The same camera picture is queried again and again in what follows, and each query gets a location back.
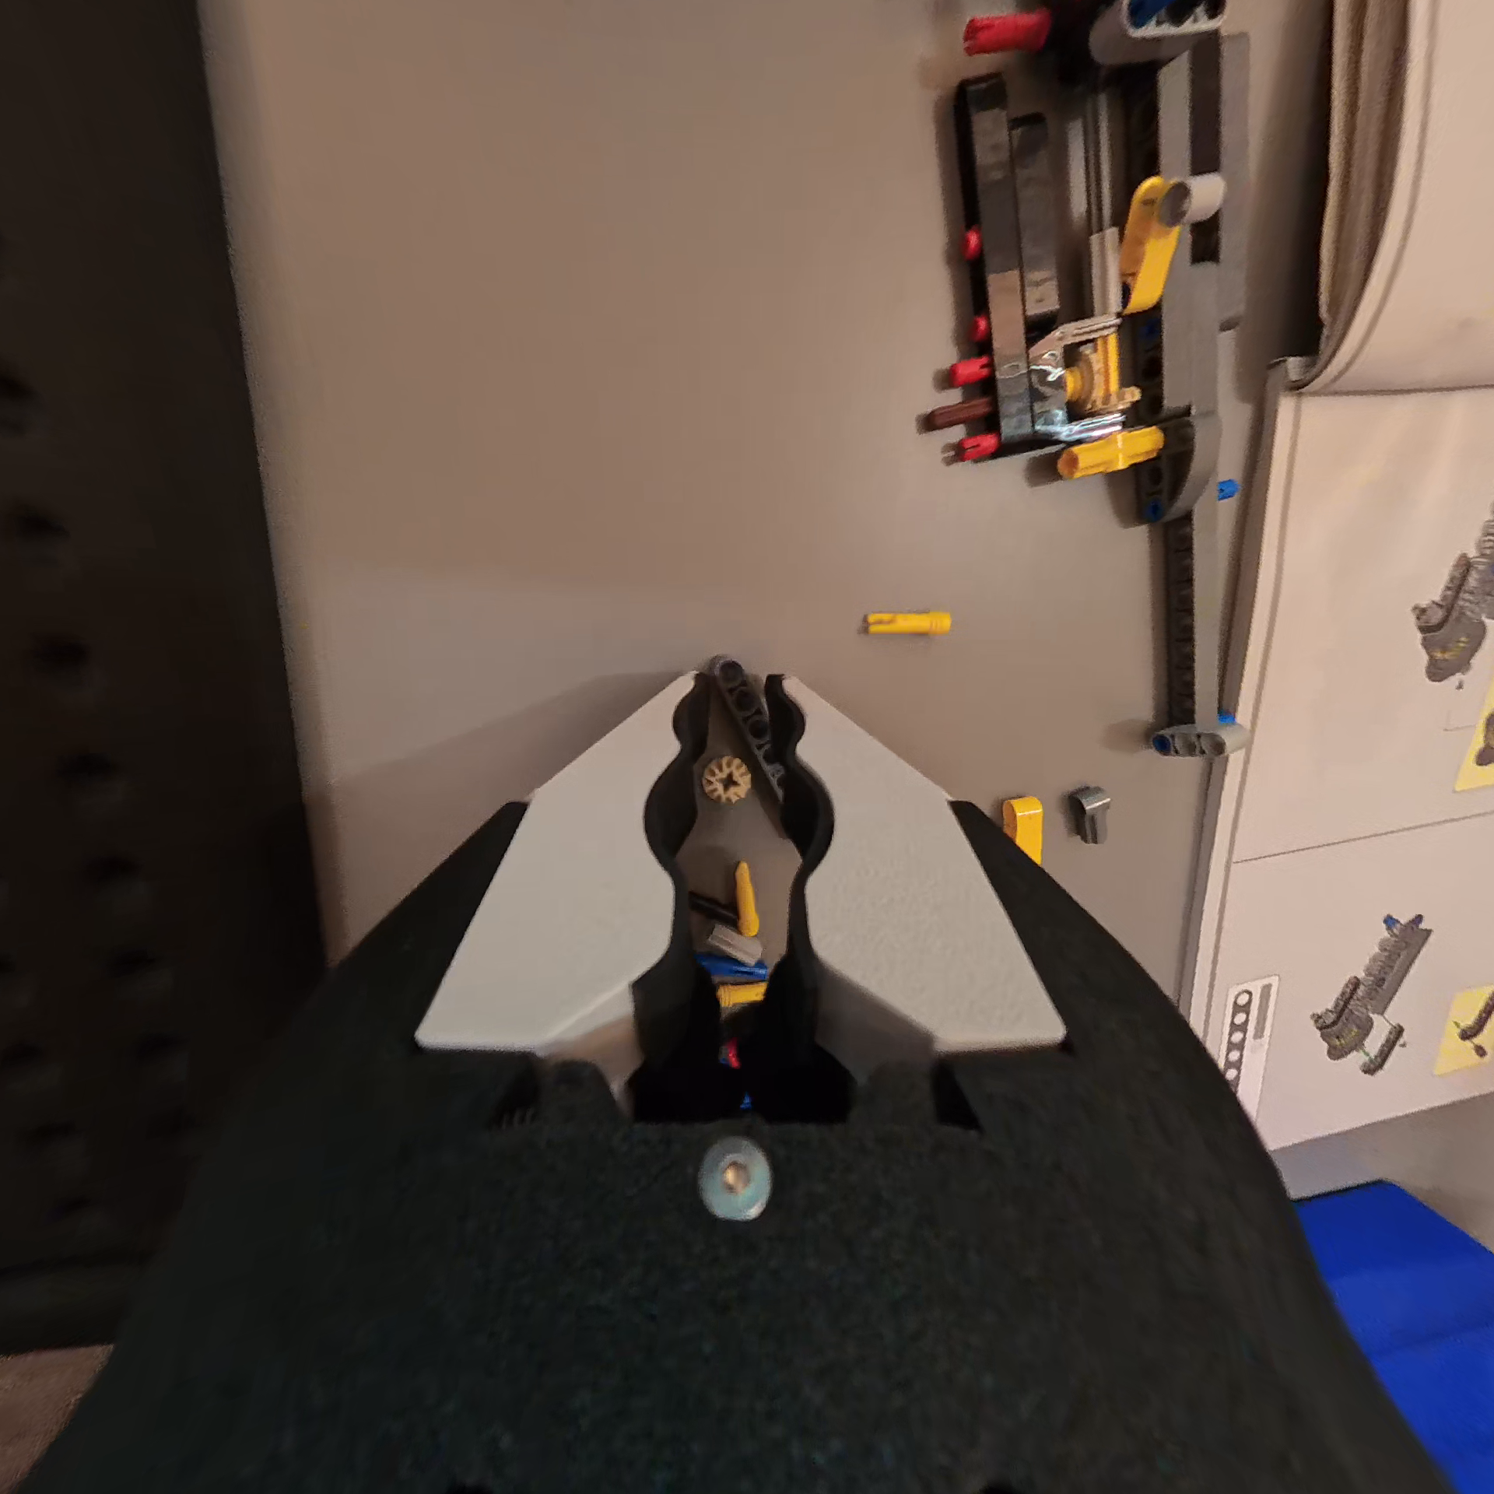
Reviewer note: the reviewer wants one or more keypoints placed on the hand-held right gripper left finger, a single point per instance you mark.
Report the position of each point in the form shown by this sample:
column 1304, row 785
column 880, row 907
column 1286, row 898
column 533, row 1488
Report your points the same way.
column 549, row 922

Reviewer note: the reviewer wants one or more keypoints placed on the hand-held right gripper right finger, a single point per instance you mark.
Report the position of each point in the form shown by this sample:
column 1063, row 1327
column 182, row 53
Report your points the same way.
column 934, row 922

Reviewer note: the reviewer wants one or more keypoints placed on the dark grey lego beam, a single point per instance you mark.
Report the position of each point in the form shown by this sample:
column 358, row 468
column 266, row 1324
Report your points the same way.
column 747, row 712

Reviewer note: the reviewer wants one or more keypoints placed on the lego chassis assembly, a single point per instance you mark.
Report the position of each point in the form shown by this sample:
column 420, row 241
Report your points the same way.
column 1179, row 351

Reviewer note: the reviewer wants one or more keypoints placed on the yellow three-hole lego beam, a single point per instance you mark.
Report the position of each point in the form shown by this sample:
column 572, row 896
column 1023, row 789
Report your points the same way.
column 1023, row 821

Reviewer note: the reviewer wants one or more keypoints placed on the dark grey lego connector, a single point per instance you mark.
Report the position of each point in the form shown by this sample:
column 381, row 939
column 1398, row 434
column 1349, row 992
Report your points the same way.
column 1088, row 818

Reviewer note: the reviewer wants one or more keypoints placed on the pile of lego pins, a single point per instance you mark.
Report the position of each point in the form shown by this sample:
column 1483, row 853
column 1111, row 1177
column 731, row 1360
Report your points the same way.
column 747, row 898

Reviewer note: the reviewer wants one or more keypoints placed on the tan lego gear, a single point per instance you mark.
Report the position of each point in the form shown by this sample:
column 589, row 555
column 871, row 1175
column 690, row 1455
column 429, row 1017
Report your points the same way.
column 725, row 781

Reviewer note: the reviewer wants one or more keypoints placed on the yellow lego pin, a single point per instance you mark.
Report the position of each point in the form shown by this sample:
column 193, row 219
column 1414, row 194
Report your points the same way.
column 909, row 622

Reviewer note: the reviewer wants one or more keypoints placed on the instruction booklet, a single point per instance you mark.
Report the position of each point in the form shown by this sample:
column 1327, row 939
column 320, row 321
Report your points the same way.
column 1343, row 700

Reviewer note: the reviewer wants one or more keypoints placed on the blue plastic bin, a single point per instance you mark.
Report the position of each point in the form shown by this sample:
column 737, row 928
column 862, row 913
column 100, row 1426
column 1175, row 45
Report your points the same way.
column 1412, row 1343

